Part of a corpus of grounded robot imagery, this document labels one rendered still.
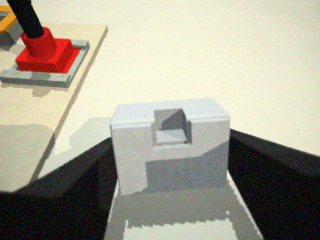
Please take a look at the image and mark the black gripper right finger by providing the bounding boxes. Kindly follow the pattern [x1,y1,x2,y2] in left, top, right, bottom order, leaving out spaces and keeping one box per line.
[227,128,320,240]

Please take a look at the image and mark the black and red joystick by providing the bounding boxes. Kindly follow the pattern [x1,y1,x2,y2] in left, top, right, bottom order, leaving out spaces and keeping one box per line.
[6,0,81,74]

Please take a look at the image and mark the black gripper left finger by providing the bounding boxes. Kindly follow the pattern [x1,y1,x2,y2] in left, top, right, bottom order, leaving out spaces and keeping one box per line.
[0,137,118,240]

